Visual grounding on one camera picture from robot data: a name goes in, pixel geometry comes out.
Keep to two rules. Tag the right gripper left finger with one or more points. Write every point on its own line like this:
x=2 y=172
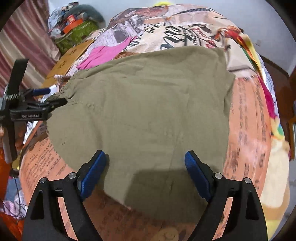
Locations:
x=44 y=221

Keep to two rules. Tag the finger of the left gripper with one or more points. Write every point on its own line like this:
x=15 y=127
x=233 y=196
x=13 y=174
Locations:
x=36 y=92
x=50 y=105

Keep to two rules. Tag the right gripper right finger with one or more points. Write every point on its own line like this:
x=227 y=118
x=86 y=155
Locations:
x=246 y=219

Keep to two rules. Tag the olive green pants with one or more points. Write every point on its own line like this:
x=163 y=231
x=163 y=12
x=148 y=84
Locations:
x=146 y=111

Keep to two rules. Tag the colourful blanket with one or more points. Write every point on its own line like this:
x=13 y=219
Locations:
x=275 y=195

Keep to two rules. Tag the striped maroon curtain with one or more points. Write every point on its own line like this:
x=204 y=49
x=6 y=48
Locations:
x=25 y=35

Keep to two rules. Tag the pink folded garment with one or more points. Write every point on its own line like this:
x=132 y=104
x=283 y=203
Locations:
x=103 y=54

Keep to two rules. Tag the orange box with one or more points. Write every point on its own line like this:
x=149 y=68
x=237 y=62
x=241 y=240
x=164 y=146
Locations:
x=71 y=23

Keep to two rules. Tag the newspaper print bedsheet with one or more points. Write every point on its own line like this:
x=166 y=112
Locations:
x=249 y=141

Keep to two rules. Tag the wooden door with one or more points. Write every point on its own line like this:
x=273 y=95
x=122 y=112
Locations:
x=285 y=96

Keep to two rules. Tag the yellow round object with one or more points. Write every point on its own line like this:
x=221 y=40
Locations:
x=163 y=3

